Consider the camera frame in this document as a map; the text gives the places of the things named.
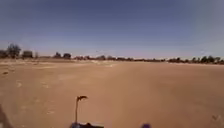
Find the brown dirt ground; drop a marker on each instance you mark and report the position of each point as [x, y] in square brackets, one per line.
[133, 90]

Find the robot's own part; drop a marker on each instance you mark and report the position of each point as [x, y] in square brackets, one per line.
[145, 126]
[83, 126]

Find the row of trees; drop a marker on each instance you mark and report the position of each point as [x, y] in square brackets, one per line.
[14, 50]

